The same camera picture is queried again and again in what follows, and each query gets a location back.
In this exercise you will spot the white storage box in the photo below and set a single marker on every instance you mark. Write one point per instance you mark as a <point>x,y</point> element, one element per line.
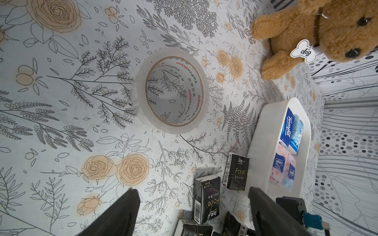
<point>264,146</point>

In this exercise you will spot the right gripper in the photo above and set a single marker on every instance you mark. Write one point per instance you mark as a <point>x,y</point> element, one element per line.
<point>295,207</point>

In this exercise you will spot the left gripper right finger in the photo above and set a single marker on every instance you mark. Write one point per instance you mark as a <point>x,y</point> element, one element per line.
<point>269,219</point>

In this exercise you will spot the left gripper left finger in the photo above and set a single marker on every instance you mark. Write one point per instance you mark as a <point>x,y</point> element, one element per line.
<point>119,219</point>

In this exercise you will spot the black Face tissue pack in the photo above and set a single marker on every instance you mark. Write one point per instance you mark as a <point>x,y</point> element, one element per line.
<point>206,198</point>

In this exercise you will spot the clear tape roll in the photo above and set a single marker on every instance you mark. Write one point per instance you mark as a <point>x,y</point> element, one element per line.
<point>172,91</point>

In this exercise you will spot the light blue tissue pack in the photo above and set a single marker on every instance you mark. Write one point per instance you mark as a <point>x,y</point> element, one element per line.
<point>296,135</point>

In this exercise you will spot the brown plush dog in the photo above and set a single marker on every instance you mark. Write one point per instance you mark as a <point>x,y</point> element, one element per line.
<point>343,30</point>

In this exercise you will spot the blue Tempo tissue pack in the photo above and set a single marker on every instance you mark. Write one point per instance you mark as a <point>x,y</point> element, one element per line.
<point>287,128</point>

